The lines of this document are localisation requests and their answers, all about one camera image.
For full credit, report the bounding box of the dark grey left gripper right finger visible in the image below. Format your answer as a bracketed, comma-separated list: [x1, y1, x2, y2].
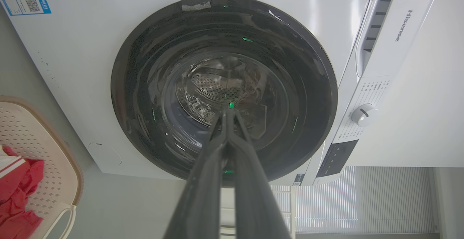
[227, 109, 292, 239]

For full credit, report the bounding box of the beige perforated laundry basket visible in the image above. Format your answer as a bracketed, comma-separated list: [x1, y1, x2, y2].
[0, 95, 84, 239]

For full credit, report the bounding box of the red and white garment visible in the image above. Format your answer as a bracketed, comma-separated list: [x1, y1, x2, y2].
[0, 145, 45, 239]

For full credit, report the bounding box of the white Hisense washing machine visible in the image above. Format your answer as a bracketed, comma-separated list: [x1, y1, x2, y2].
[0, 0, 445, 186]

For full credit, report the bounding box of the round dark washing machine door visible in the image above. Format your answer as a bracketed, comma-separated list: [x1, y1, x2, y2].
[111, 0, 339, 182]

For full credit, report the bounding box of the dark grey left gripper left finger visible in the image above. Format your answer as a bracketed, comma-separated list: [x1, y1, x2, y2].
[163, 110, 229, 239]

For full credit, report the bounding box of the white window blind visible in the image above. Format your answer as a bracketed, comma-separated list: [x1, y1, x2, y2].
[270, 166, 438, 234]

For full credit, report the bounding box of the white washing machine dial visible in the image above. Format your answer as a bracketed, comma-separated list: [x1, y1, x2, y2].
[351, 103, 378, 127]

